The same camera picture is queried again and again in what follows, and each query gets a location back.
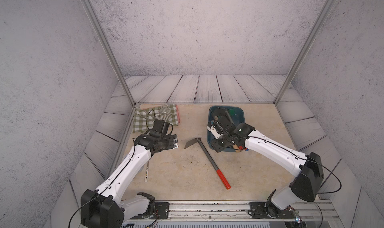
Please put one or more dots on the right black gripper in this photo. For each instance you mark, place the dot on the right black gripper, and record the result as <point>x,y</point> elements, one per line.
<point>220,141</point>

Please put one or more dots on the left aluminium frame post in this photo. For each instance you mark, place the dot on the left aluminium frame post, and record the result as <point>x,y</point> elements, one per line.
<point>87,5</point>

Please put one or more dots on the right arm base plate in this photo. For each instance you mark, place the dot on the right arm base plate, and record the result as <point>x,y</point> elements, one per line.
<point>258,210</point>

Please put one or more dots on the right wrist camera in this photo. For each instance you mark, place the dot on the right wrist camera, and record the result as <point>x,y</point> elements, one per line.
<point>214,132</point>

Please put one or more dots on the right aluminium frame post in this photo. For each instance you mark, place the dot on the right aluminium frame post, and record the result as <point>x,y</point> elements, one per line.
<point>321,18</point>

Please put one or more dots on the teal plastic storage box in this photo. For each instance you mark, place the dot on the teal plastic storage box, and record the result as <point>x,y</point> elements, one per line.
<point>237,119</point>

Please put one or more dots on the red handle hoe blade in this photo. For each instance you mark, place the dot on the red handle hoe blade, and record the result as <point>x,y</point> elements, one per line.
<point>215,166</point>
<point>223,129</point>

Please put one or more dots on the green white checkered cloth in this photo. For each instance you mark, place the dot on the green white checkered cloth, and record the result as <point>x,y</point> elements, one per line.
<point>144,118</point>

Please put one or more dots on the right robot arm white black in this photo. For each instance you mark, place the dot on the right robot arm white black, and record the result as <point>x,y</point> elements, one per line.
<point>307,169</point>

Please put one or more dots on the aluminium frame post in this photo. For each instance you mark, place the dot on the aluminium frame post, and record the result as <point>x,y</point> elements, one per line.
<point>87,5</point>
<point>321,18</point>

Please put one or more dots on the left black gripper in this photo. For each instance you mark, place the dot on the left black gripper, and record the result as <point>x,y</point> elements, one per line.
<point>170,138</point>

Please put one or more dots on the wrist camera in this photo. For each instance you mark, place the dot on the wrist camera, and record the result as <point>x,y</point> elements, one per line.
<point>175,141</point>
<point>214,132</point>

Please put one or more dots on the striped ceramic cup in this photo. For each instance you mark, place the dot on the striped ceramic cup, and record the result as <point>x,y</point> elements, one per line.
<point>164,113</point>

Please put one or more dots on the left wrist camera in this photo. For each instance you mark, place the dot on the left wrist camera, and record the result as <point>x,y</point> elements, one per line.
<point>175,141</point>

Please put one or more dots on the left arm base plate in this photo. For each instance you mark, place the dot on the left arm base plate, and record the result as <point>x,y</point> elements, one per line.
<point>161,212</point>

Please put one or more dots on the aluminium front rail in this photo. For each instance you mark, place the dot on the aluminium front rail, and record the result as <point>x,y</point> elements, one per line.
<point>234,214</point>

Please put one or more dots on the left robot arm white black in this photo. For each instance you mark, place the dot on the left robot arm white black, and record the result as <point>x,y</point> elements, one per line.
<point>103,207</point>

